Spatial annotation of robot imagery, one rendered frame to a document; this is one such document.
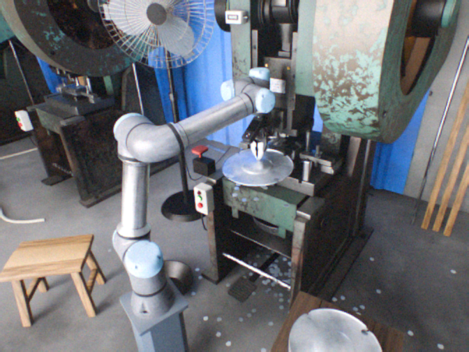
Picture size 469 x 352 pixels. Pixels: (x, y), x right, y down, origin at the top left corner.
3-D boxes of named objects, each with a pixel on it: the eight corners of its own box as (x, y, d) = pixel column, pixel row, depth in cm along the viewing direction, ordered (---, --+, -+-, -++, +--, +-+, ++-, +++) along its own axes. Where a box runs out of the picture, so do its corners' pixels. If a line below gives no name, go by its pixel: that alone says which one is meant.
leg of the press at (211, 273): (217, 286, 187) (203, 132, 143) (201, 276, 194) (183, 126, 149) (297, 204, 250) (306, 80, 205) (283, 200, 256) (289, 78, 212)
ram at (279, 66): (286, 133, 141) (289, 58, 126) (256, 126, 149) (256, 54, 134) (306, 120, 153) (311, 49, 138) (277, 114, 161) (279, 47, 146)
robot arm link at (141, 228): (122, 275, 120) (126, 123, 99) (109, 251, 131) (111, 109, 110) (155, 266, 127) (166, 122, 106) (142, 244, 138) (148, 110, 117)
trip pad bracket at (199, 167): (210, 198, 168) (206, 162, 159) (195, 191, 174) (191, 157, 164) (218, 192, 172) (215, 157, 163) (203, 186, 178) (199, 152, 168)
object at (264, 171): (209, 163, 144) (209, 161, 144) (264, 143, 157) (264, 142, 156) (248, 195, 123) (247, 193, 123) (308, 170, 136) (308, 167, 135)
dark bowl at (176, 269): (165, 324, 168) (162, 314, 165) (125, 295, 184) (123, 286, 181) (206, 283, 189) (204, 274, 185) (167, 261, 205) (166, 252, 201)
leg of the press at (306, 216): (307, 339, 159) (324, 165, 114) (285, 326, 165) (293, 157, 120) (373, 232, 222) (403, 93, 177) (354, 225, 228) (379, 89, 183)
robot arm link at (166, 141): (133, 146, 91) (276, 80, 109) (121, 133, 99) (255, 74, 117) (148, 181, 98) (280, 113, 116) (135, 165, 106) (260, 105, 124)
